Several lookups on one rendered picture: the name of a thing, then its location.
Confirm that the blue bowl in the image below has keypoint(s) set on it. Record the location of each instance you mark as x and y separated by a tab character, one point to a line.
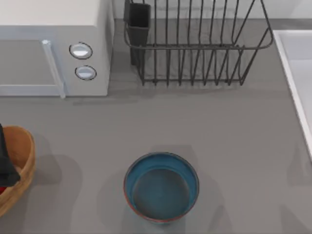
161	189

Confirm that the small round microwave knob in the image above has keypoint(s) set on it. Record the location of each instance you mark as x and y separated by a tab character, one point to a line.
85	72

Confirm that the dark cutlery holder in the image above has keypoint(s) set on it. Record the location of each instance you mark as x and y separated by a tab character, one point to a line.
137	22

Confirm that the pale microwave oven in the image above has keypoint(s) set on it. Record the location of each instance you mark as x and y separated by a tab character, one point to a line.
101	36

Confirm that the large round microwave knob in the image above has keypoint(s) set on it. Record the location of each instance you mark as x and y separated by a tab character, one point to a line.
80	50

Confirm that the wooden bowl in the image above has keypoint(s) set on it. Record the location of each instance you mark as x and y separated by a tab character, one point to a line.
20	156

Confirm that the microwave oven door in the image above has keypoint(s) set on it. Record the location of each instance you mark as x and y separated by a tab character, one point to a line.
24	65

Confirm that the white sink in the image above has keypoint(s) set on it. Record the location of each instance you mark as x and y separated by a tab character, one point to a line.
296	73

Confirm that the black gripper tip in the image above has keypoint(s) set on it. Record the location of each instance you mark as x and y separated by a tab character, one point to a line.
6	168

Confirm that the red object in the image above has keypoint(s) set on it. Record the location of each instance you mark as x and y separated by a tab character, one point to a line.
1	190

